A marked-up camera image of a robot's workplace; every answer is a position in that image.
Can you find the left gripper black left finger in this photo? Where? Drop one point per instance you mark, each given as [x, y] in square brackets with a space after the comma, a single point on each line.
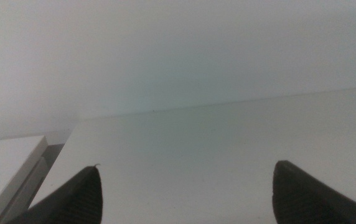
[78, 199]

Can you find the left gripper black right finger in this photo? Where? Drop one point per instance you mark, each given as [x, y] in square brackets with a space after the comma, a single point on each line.
[299, 199]

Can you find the white side table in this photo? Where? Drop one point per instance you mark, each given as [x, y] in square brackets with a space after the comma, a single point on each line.
[3, 161]

